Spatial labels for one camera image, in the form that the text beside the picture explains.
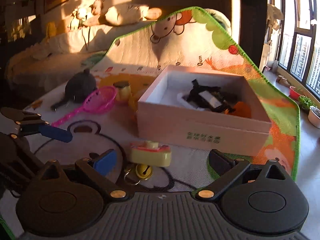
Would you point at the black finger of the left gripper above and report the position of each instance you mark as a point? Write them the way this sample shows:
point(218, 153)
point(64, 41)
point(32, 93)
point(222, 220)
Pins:
point(20, 116)

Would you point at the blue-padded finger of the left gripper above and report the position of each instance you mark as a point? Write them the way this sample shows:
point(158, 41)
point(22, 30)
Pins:
point(55, 133)

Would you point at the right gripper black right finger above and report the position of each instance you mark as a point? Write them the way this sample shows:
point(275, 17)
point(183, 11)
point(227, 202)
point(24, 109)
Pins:
point(229, 171)

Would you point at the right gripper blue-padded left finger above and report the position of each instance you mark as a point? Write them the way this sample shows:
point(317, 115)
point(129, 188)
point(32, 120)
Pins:
point(94, 172)

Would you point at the yellow Hello Kitty toy camera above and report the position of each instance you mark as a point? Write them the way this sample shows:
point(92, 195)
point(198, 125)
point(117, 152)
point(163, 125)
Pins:
point(150, 153)

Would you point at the black plush toy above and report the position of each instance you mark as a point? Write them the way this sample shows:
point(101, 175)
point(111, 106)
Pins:
point(77, 89)

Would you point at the pink plastic toy strainer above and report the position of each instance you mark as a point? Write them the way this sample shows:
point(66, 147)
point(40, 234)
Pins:
point(98, 102)

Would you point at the orange plastic toy cup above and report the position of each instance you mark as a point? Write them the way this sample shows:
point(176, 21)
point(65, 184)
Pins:
point(241, 109)

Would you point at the black binder clip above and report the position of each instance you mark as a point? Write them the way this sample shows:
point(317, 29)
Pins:
point(211, 96)

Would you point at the pink cardboard storage box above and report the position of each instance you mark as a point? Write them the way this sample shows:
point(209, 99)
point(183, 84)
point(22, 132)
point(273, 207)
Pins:
point(163, 115)

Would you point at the beige sofa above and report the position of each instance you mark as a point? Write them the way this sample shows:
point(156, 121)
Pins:
point(46, 65)

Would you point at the red bowl planter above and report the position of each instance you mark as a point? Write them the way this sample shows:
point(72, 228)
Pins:
point(295, 93)

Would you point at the white bowl planter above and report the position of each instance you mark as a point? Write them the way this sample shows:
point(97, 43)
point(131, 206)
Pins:
point(314, 116)

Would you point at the white plush toy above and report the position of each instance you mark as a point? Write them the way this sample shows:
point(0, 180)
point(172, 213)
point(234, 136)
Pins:
point(86, 16)

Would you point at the white bolster pillow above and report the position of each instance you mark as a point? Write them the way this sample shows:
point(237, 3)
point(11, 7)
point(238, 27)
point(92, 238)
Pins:
point(125, 14)

